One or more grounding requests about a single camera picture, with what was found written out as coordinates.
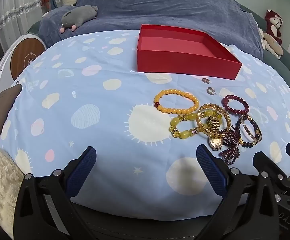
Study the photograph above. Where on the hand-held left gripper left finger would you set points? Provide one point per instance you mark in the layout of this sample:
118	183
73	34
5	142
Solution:
82	170

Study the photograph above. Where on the gold wristwatch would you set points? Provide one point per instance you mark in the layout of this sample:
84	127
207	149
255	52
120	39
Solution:
216	142

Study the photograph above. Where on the cream fluffy blanket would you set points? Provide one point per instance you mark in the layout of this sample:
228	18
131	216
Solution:
0	180

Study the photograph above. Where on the grey-brown cushion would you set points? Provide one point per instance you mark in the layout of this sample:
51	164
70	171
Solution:
0	112

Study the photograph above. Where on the small hoop earring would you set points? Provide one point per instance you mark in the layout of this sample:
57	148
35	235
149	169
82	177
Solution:
210	91
206	80

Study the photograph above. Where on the round white wooden-top table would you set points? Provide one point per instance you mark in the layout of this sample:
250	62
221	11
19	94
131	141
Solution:
25	57

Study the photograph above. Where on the cream plush toy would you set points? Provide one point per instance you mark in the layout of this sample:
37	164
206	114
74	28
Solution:
272	43

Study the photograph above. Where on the teal upholstered bed frame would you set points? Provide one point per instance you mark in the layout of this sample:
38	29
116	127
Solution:
284	65

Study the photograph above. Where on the light blue planet-print bedsheet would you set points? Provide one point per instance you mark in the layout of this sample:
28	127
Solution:
85	92

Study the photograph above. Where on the grey plush toy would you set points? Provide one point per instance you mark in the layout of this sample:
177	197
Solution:
77	16

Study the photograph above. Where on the blue fleece blanket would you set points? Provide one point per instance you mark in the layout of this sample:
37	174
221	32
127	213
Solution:
160	5

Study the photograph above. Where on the dark red monkey plush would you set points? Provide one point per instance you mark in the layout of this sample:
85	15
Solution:
273	23

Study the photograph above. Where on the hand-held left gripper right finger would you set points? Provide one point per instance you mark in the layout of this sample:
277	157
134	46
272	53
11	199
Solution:
211	170

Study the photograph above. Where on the thin gold bangle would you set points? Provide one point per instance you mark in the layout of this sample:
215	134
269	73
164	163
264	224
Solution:
259	133

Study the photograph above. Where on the white curtain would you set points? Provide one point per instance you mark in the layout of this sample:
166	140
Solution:
17	30

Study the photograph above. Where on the red cardboard box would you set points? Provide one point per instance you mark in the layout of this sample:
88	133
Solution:
185	60

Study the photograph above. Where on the silver tinsel garland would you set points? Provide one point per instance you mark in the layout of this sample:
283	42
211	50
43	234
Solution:
17	11

